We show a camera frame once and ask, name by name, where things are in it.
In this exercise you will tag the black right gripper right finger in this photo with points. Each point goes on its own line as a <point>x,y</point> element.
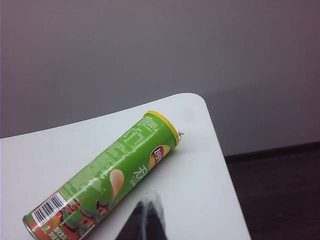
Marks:
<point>155,222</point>

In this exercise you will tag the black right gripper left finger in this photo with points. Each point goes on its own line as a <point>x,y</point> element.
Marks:
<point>136,225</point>

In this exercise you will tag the green chips can yellow lid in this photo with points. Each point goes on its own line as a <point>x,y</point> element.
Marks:
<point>112,162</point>

